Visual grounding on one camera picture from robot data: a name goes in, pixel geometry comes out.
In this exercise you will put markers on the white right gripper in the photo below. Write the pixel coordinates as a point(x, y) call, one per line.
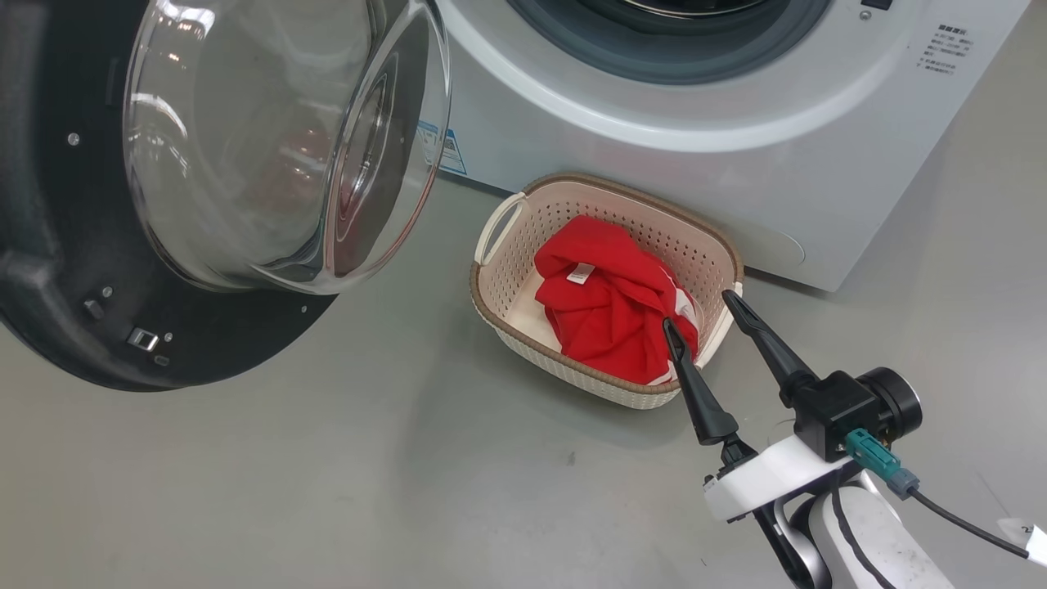
point(777, 478)

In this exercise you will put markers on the red and white garment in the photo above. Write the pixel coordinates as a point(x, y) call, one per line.
point(605, 319)

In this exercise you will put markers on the cream laundry basket brown rim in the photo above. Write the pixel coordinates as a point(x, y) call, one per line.
point(507, 270)

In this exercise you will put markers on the white front-load washing machine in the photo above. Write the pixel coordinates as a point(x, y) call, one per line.
point(572, 123)

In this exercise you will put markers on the blue energy label sticker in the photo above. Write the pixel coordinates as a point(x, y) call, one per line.
point(454, 155)

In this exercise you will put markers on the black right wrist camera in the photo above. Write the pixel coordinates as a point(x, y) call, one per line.
point(830, 409)

